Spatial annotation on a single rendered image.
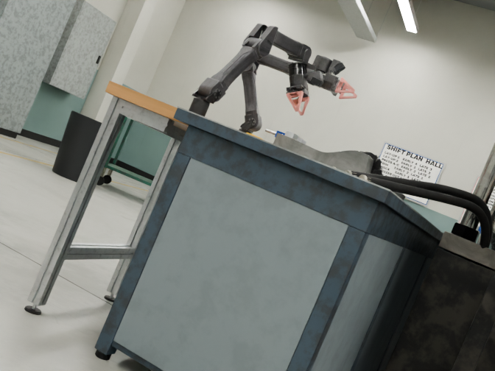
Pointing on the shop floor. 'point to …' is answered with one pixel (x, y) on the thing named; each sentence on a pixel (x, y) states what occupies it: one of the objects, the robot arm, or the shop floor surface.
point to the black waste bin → (75, 146)
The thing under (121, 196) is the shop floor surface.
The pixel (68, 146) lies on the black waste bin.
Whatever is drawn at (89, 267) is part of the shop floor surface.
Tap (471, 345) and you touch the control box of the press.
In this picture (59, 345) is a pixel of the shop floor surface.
